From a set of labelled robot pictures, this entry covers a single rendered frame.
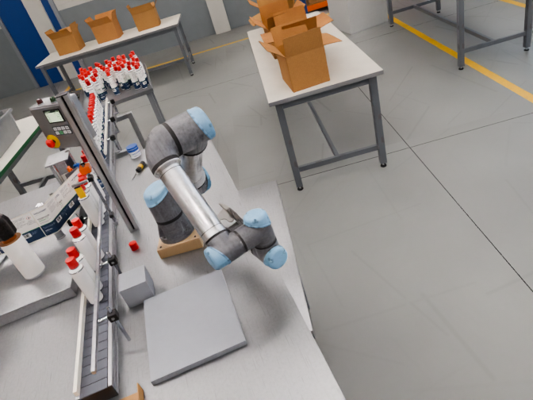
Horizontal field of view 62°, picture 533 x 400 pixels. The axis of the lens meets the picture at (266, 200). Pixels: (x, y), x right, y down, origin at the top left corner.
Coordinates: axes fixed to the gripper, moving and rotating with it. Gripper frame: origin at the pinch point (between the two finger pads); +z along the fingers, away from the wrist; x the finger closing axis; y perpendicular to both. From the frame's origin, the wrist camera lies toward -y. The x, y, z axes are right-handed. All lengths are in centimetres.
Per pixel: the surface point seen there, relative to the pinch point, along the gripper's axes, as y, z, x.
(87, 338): 63, -1, 2
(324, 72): -134, 107, 30
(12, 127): 50, 296, -10
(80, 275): 53, 12, -12
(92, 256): 48, 32, -5
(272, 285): 5.7, -25.0, 16.2
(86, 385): 68, -19, 2
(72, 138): 25, 54, -40
